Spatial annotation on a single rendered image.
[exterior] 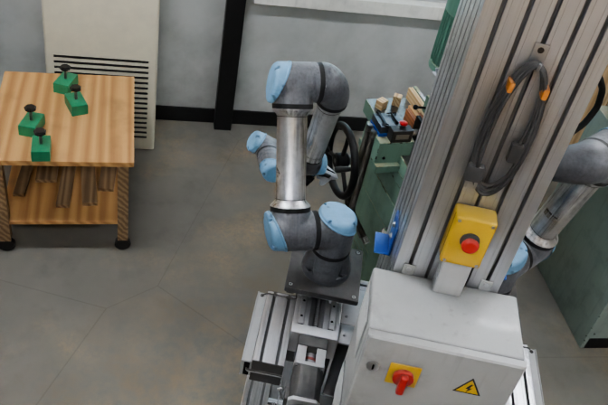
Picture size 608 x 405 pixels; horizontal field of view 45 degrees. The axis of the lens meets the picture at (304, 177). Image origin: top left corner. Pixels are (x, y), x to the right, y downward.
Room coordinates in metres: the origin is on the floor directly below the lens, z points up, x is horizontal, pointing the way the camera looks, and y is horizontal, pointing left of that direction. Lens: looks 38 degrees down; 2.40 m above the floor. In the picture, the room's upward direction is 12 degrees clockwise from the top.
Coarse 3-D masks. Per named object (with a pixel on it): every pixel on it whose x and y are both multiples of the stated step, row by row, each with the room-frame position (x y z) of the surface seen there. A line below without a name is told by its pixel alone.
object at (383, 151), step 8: (376, 136) 2.14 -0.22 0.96; (376, 144) 2.12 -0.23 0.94; (384, 144) 2.11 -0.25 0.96; (392, 144) 2.12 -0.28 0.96; (400, 144) 2.13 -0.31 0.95; (408, 144) 2.14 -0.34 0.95; (376, 152) 2.10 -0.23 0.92; (384, 152) 2.11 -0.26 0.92; (392, 152) 2.12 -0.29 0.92; (400, 152) 2.14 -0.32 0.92; (408, 152) 2.15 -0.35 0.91; (376, 160) 2.10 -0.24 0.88; (384, 160) 2.11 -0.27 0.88; (392, 160) 2.13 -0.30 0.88
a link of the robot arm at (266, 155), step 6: (264, 150) 1.88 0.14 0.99; (270, 150) 1.88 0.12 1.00; (276, 150) 1.89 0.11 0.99; (258, 156) 1.87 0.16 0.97; (264, 156) 1.85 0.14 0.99; (270, 156) 1.84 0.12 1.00; (258, 162) 1.87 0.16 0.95; (264, 162) 1.82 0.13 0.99; (270, 162) 1.82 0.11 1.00; (264, 168) 1.80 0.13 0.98; (270, 168) 1.80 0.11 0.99; (264, 174) 1.80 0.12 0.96; (270, 174) 1.80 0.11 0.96; (270, 180) 1.80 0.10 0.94
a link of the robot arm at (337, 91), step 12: (336, 72) 1.77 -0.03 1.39; (336, 84) 1.75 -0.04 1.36; (324, 96) 1.73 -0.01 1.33; (336, 96) 1.75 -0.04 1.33; (348, 96) 1.80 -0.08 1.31; (324, 108) 1.77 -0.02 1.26; (336, 108) 1.77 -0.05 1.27; (312, 120) 1.83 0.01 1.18; (324, 120) 1.80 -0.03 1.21; (336, 120) 1.81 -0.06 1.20; (312, 132) 1.82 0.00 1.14; (324, 132) 1.81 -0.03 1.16; (312, 144) 1.83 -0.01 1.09; (324, 144) 1.83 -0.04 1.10; (312, 156) 1.84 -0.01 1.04; (324, 156) 1.90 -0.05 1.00; (312, 168) 1.86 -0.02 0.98; (324, 168) 1.88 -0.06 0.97
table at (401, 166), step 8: (368, 104) 2.44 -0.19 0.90; (400, 104) 2.49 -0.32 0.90; (408, 104) 2.50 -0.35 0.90; (368, 112) 2.43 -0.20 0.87; (384, 112) 2.40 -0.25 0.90; (400, 112) 2.43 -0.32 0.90; (368, 120) 2.41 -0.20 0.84; (360, 144) 2.23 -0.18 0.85; (400, 160) 2.13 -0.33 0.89; (408, 160) 2.12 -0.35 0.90; (376, 168) 2.08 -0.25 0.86; (384, 168) 2.09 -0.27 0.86; (392, 168) 2.11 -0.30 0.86; (400, 168) 2.11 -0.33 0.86
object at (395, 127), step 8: (376, 120) 2.18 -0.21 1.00; (392, 120) 2.20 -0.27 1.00; (376, 128) 2.17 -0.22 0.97; (384, 128) 2.15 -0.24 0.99; (392, 128) 2.13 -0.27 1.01; (400, 128) 2.14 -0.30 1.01; (408, 128) 2.15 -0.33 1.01; (384, 136) 2.15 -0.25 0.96; (392, 136) 2.12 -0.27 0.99; (400, 136) 2.13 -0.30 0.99; (408, 136) 2.14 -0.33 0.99
